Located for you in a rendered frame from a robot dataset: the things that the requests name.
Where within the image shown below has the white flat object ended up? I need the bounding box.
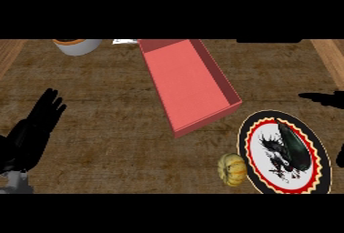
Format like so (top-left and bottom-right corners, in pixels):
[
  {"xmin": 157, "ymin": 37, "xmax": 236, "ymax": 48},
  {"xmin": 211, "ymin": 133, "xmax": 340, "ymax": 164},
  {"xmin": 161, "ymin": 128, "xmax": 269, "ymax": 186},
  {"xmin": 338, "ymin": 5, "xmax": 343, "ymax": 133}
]
[{"xmin": 112, "ymin": 38, "xmax": 140, "ymax": 46}]

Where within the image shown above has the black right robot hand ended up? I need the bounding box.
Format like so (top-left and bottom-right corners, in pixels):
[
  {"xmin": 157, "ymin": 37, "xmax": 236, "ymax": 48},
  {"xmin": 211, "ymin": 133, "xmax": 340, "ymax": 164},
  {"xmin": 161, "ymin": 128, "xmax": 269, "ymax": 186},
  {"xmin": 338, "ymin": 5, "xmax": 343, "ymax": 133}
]
[{"xmin": 297, "ymin": 90, "xmax": 344, "ymax": 168}]

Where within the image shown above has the yellow squash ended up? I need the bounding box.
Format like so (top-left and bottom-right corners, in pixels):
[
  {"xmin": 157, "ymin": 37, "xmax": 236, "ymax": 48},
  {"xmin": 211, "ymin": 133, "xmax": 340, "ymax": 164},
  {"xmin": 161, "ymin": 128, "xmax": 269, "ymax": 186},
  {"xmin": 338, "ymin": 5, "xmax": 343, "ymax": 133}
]
[{"xmin": 217, "ymin": 152, "xmax": 248, "ymax": 187}]

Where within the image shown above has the dark green eggplant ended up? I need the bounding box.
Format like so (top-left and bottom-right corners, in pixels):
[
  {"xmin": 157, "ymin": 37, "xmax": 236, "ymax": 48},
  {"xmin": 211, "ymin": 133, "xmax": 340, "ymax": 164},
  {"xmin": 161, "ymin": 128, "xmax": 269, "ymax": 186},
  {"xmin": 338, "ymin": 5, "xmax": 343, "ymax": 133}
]
[{"xmin": 276, "ymin": 120, "xmax": 312, "ymax": 172}]

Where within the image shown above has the black red white plate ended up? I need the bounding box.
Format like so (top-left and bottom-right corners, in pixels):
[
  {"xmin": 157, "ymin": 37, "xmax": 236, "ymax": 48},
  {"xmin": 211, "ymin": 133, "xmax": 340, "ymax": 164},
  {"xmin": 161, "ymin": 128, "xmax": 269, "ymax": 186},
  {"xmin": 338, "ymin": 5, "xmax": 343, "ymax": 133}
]
[{"xmin": 236, "ymin": 109, "xmax": 334, "ymax": 195}]

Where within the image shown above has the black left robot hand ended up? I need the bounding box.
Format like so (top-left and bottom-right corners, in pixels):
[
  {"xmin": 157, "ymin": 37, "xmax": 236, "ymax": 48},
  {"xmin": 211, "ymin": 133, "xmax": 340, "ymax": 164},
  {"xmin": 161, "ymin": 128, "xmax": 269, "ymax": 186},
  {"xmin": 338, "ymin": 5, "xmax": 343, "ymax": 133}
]
[{"xmin": 0, "ymin": 87, "xmax": 68, "ymax": 175}]

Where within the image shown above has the red cardboard box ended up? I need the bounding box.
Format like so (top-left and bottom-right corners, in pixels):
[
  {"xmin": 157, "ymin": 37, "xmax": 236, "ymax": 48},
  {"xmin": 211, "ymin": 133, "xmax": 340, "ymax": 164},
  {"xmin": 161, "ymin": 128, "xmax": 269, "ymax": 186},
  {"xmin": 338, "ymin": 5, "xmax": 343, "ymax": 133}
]
[{"xmin": 137, "ymin": 38, "xmax": 244, "ymax": 139}]

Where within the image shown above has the white pot with orange rim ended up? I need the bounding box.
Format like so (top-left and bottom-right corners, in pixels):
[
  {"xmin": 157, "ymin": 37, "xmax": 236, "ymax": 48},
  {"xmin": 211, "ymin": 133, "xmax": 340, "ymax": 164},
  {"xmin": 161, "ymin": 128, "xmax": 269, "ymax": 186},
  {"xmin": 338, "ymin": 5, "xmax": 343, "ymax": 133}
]
[{"xmin": 52, "ymin": 38, "xmax": 104, "ymax": 57}]

